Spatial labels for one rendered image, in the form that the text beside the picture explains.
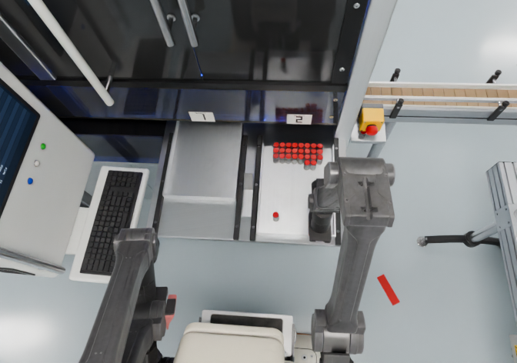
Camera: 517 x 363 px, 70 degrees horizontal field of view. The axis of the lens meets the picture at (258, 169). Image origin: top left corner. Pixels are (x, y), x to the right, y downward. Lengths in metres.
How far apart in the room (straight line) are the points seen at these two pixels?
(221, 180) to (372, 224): 0.84
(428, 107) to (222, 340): 1.11
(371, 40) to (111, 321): 0.83
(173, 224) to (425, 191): 1.58
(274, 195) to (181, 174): 0.35
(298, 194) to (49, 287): 1.65
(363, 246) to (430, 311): 1.64
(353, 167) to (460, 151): 2.02
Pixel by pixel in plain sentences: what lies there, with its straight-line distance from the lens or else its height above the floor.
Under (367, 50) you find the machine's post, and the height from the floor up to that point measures 1.36.
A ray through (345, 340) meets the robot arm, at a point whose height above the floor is 1.27.
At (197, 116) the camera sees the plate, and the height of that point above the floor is 1.02.
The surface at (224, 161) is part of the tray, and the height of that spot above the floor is 0.88.
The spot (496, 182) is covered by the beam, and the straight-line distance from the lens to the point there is 2.00.
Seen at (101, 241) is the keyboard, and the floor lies 0.83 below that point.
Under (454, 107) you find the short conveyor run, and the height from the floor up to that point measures 0.93.
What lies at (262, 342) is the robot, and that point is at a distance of 0.79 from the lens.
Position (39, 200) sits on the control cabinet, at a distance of 1.38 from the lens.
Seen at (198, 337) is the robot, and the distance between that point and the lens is 0.80.
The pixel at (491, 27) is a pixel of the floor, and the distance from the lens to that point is 3.34.
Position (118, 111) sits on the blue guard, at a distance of 1.42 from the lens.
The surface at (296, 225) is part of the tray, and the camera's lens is 1.29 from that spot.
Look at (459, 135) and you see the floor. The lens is 2.68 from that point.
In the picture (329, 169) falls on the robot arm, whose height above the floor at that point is 1.55.
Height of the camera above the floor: 2.12
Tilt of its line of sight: 66 degrees down
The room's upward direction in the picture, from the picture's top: 8 degrees counter-clockwise
